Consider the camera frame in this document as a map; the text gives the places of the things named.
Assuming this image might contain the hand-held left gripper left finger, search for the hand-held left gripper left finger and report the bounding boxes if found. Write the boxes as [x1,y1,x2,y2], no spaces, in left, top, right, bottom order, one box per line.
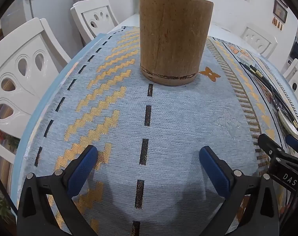
[17,145,99,236]

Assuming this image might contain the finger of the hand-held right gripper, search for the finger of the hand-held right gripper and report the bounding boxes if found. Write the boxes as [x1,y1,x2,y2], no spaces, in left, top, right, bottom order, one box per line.
[258,133,284,158]
[287,135,298,156]

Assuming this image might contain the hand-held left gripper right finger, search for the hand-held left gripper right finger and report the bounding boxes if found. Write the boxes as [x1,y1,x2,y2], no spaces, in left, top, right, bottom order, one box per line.
[199,146,280,236]

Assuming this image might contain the white dotted rice paddle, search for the white dotted rice paddle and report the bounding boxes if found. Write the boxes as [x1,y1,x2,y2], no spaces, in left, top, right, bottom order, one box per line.
[278,109,298,140]

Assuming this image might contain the black chopstick with gold band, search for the black chopstick with gold band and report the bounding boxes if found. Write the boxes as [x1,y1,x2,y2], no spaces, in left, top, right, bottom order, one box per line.
[239,61,298,128]
[245,64,298,143]

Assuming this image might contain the wooden utensil holder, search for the wooden utensil holder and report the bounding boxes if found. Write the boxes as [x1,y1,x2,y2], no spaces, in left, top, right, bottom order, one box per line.
[139,0,214,86]

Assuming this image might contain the blue patterned table mat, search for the blue patterned table mat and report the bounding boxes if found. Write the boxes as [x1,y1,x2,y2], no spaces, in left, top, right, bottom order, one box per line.
[18,26,298,236]

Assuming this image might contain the black screen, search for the black screen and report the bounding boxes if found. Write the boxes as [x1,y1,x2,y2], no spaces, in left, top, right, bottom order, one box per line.
[289,39,298,62]

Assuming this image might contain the white refrigerator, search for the white refrigerator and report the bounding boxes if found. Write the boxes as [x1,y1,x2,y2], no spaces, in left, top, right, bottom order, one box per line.
[0,0,89,62]

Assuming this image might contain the hanging orange wall ornaments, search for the hanging orange wall ornaments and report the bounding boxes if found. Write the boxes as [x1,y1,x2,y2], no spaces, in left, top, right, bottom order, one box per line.
[272,17,283,31]

